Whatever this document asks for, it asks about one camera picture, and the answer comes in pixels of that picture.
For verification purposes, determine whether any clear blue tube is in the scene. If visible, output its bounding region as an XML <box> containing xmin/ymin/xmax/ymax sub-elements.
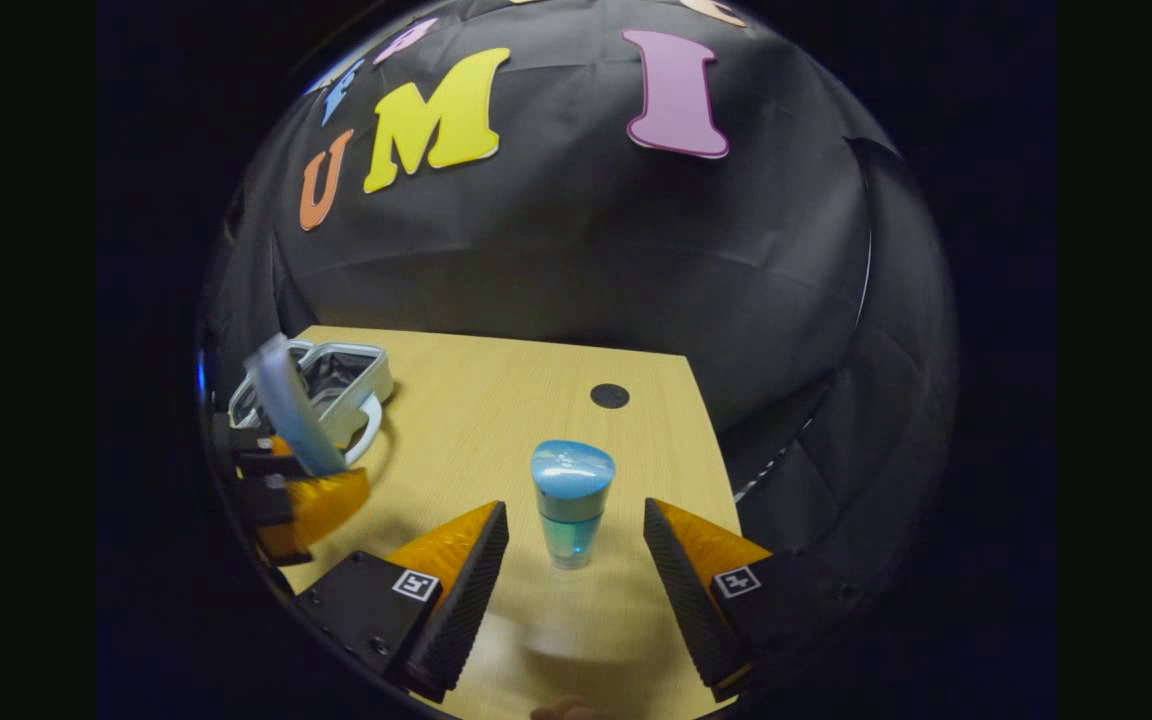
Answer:
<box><xmin>244</xmin><ymin>333</ymin><xmax>349</xmax><ymax>479</ymax></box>

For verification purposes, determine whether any black backdrop cloth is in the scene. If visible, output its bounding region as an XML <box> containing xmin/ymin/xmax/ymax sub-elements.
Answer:
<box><xmin>198</xmin><ymin>0</ymin><xmax>959</xmax><ymax>601</ymax></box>

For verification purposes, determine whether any green bottle with blue cap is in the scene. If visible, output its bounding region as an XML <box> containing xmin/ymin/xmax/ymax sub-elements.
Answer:
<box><xmin>530</xmin><ymin>440</ymin><xmax>617</xmax><ymax>571</ymax></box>

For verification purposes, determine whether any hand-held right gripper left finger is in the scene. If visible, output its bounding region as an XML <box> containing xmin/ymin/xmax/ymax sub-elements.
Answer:
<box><xmin>298</xmin><ymin>500</ymin><xmax>511</xmax><ymax>705</ymax></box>

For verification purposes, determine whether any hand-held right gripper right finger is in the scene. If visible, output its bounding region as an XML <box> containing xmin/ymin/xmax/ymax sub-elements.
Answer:
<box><xmin>644</xmin><ymin>498</ymin><xmax>872</xmax><ymax>701</ymax></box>

